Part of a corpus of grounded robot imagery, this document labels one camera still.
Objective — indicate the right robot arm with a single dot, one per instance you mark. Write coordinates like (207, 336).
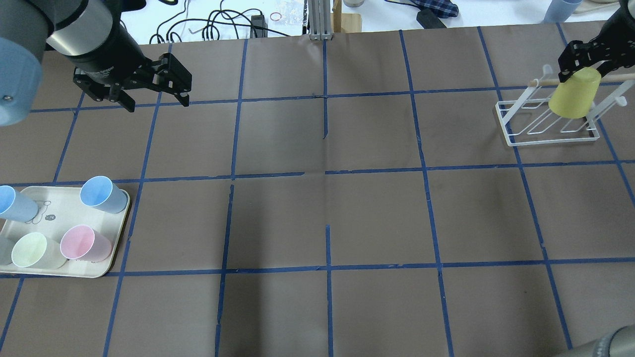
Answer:
(621, 24)

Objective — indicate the light blue cup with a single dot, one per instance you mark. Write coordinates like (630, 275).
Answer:
(15, 206)

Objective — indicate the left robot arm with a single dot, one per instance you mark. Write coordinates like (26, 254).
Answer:
(107, 60)

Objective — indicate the blue cup in background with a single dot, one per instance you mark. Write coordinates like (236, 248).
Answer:
(560, 10)

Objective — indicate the aluminium frame post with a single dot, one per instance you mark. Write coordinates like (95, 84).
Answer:
(319, 20)

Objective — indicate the pale green cup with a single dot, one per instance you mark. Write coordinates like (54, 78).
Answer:
(36, 251)

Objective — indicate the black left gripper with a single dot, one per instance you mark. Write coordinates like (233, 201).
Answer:
(110, 55)

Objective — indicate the plaid cloth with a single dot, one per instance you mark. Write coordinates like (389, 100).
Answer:
(440, 9)

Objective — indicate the white plastic tray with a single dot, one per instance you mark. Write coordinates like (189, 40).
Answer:
(60, 209)

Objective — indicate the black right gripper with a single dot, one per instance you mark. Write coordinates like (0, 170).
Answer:
(611, 38)

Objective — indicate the yellow plastic cup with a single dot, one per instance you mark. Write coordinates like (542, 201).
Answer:
(573, 99)

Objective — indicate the pink plastic cup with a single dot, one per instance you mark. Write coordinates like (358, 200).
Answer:
(84, 243)

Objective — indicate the blue cup on tray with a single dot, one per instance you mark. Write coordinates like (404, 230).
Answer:
(103, 194)

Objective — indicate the white wire cup rack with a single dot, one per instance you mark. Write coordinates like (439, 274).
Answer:
(551, 112)

